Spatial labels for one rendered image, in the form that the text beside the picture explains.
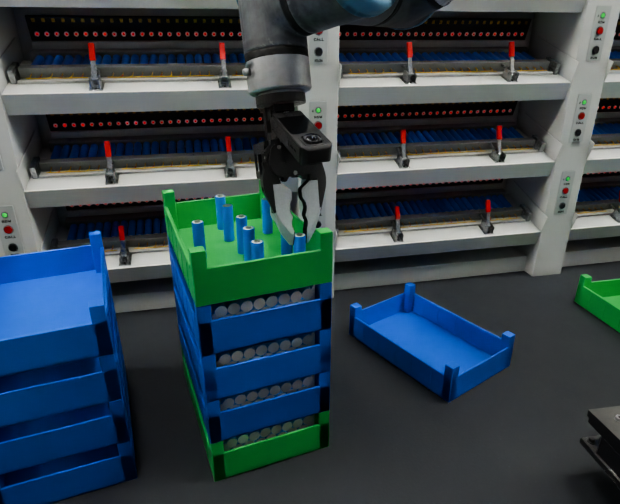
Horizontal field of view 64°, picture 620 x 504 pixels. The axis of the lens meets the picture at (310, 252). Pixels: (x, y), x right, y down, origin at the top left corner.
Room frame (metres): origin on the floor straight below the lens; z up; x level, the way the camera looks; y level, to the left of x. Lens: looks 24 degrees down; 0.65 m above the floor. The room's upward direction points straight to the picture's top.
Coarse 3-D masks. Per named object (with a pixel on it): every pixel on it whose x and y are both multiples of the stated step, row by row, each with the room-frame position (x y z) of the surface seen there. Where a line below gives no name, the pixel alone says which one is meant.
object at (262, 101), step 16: (272, 96) 0.70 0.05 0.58; (288, 96) 0.70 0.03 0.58; (304, 96) 0.72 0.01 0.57; (272, 112) 0.72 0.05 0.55; (256, 144) 0.73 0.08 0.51; (272, 144) 0.68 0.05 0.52; (256, 160) 0.74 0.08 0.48; (272, 160) 0.67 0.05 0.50; (288, 160) 0.68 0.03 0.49; (256, 176) 0.74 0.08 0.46; (288, 176) 0.68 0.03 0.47; (304, 176) 0.69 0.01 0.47
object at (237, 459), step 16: (192, 384) 0.75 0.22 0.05; (192, 400) 0.76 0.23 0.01; (320, 416) 0.64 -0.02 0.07; (304, 432) 0.63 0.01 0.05; (320, 432) 0.64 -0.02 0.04; (208, 448) 0.60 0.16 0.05; (240, 448) 0.59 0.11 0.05; (256, 448) 0.60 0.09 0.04; (272, 448) 0.61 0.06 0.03; (288, 448) 0.62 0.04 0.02; (304, 448) 0.63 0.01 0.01; (320, 448) 0.64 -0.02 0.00; (224, 464) 0.58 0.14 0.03; (240, 464) 0.59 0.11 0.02; (256, 464) 0.60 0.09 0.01
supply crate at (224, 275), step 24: (168, 192) 0.84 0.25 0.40; (168, 216) 0.78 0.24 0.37; (192, 216) 0.87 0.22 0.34; (216, 216) 0.89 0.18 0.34; (192, 240) 0.80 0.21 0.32; (216, 240) 0.80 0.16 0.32; (264, 240) 0.80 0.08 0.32; (312, 240) 0.71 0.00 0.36; (192, 264) 0.58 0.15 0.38; (216, 264) 0.70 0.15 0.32; (240, 264) 0.60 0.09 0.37; (264, 264) 0.61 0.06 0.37; (288, 264) 0.63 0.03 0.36; (312, 264) 0.64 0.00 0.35; (192, 288) 0.59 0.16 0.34; (216, 288) 0.59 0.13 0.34; (240, 288) 0.60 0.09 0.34; (264, 288) 0.61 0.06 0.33; (288, 288) 0.63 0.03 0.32
